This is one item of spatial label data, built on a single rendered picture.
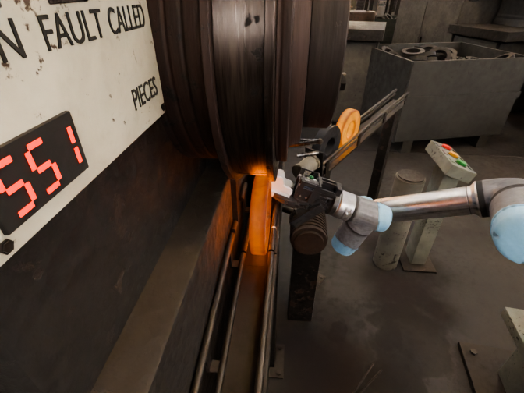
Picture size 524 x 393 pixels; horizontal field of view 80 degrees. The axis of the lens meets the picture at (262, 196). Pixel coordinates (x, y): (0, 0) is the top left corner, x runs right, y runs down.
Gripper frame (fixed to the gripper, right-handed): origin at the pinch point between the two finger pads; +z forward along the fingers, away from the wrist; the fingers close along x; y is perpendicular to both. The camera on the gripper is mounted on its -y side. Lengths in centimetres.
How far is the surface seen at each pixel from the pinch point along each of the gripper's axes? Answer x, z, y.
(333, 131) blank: -36.5, -20.5, 7.9
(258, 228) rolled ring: 21.4, -0.5, 3.3
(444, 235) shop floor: -76, -116, -41
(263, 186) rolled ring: 15.0, 0.9, 9.2
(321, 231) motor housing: -10.8, -25.2, -16.3
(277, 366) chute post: 8, -30, -68
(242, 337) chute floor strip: 36.7, -3.4, -10.1
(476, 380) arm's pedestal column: 7, -96, -45
